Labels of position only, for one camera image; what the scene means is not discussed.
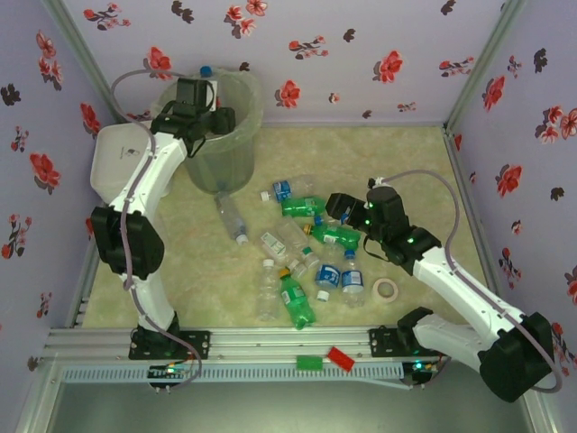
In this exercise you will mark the beige masking tape roll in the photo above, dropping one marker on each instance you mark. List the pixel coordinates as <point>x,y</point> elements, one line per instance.
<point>378,283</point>

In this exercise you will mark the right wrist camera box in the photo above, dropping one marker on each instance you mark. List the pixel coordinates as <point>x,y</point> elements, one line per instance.
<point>374,182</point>

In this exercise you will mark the right controller board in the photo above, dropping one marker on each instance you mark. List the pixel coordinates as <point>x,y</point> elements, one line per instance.
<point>419,367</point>

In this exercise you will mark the green toy brick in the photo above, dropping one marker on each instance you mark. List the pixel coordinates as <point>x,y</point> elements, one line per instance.
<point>309,363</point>

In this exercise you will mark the left controller board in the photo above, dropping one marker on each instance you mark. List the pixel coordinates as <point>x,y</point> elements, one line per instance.
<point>169,371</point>

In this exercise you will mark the aluminium mounting rail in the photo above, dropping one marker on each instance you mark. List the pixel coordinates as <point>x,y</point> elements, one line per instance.
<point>270,343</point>

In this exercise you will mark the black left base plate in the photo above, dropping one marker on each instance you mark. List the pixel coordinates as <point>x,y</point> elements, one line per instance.
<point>198,343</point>

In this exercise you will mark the red toy brick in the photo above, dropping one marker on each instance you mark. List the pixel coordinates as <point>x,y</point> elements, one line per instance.
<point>341,358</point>

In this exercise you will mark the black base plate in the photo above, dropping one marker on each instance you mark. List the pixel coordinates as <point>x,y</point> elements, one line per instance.
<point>383,343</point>
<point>198,343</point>

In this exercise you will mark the green bottle yellow cap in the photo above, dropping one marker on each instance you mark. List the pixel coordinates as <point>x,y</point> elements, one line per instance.
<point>295,302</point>
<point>336,234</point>

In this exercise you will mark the aluminium table side rail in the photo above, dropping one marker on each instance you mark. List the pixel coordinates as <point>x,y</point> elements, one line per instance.
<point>469,203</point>
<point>83,297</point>

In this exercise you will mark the clear bottle blue cap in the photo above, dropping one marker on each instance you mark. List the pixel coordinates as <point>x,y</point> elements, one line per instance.
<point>318,221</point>
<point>205,70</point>

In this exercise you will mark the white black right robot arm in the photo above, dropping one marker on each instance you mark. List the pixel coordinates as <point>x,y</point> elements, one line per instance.
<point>464,288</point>

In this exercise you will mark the controller board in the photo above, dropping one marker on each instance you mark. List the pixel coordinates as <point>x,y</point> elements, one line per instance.
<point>419,367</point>
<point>169,371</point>

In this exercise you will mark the blue-label bottle blue cap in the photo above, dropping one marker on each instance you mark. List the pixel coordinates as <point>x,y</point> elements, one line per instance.
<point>352,278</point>

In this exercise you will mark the clear bottle green cap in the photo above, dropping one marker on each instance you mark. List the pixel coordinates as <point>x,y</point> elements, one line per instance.
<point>311,260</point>

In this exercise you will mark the white square lid box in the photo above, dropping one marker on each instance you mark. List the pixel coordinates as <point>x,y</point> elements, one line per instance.
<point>106,158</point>

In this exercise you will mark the crushed blue-label bottle white cap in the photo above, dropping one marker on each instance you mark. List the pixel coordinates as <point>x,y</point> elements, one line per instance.
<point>326,276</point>

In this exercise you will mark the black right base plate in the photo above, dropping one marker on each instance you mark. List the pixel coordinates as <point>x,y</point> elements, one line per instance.
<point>383,343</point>

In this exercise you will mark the aluminium frame post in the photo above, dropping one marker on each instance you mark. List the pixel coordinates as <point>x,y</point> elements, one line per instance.
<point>85,63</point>
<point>38,397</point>
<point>541,415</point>
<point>484,63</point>

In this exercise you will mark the clear plastic bin liner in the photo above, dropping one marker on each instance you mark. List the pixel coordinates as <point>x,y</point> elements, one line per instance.
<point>252,99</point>

